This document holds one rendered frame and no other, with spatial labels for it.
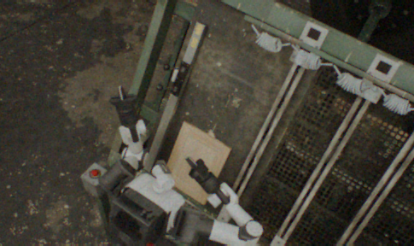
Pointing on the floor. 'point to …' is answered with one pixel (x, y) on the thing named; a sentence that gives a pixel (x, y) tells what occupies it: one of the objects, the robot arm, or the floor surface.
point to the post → (104, 211)
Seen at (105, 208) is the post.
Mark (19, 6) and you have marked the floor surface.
